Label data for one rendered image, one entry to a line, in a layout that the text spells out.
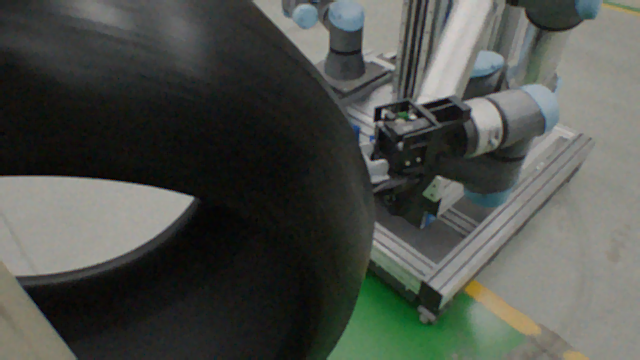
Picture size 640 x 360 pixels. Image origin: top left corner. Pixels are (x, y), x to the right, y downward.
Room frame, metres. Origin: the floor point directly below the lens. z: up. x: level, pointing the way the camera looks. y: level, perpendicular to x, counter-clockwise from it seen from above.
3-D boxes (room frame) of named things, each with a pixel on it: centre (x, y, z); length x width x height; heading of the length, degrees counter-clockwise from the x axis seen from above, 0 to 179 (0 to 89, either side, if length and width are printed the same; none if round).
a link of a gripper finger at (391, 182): (0.42, -0.09, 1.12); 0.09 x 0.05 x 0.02; 115
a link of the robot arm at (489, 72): (1.10, -0.44, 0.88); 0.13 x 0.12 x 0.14; 61
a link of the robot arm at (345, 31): (1.47, -0.09, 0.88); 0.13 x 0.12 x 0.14; 18
